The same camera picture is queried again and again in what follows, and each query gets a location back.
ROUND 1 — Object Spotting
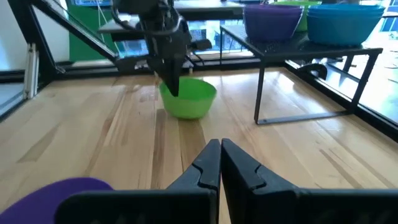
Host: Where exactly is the black curved clamp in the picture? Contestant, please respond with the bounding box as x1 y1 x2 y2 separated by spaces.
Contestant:
298 63 329 81

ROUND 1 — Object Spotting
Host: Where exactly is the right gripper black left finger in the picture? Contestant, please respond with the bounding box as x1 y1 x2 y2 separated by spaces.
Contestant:
55 139 222 224

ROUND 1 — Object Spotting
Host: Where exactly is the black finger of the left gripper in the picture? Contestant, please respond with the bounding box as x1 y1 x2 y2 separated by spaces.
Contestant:
154 58 177 96
169 57 183 96

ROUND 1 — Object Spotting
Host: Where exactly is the green panel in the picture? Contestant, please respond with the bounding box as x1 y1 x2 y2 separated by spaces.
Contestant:
67 0 150 62

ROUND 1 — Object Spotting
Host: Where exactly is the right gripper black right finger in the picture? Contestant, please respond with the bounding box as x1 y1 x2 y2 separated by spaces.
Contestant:
221 139 398 224

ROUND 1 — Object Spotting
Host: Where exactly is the black aluminium rig frame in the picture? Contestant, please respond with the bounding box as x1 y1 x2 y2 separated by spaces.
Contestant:
0 0 398 141

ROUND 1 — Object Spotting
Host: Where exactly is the silver aluminium bar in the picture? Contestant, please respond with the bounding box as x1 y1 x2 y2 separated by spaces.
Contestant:
24 43 40 100

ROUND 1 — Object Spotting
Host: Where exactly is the black perforated metal shelf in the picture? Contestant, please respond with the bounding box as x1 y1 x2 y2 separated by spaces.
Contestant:
220 24 384 126

